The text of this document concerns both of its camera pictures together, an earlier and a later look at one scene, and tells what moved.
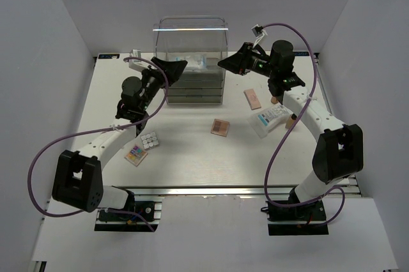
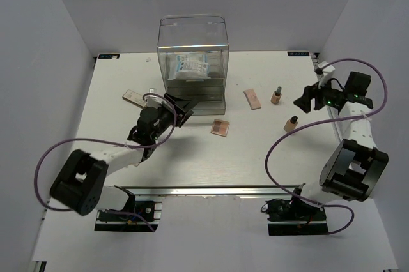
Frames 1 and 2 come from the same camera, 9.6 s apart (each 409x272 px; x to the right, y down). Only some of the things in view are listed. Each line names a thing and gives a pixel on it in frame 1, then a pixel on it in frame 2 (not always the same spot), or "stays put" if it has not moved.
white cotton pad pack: [264, 120] to [193, 66]
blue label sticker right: [301, 53] stays put
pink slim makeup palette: [252, 99] stays put
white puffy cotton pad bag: [195, 62] to [183, 74]
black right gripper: [239, 63] to [304, 101]
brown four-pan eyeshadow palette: [220, 127] stays put
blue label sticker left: [108, 56] stays put
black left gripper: [172, 70] to [183, 108]
